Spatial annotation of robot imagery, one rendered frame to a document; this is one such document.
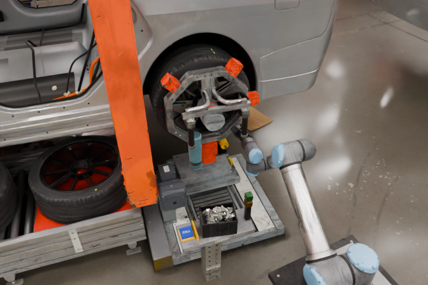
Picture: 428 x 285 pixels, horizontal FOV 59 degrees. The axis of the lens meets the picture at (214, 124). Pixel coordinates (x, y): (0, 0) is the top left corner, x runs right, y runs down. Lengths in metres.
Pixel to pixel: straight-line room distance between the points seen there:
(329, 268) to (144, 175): 1.04
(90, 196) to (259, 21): 1.50
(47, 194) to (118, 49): 1.19
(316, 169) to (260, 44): 1.31
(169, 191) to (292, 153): 0.93
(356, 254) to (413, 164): 1.83
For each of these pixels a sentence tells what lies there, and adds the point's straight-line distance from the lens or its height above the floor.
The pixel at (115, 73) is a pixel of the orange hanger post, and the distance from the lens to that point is 1.73.
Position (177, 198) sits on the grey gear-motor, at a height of 0.35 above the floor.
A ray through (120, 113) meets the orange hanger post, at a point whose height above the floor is 1.19.
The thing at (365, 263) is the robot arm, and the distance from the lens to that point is 1.96.
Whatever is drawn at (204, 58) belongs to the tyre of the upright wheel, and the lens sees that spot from 2.32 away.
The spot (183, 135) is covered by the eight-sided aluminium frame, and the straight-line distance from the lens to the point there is 2.47.
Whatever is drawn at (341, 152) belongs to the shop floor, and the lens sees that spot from 3.55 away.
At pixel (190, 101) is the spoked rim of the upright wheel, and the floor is 0.87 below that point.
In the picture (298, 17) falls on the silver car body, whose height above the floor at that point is 1.33.
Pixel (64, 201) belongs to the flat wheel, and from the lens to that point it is 2.48.
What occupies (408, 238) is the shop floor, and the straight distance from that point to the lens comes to 3.06.
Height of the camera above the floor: 2.21
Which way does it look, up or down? 37 degrees down
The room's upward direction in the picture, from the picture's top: 1 degrees counter-clockwise
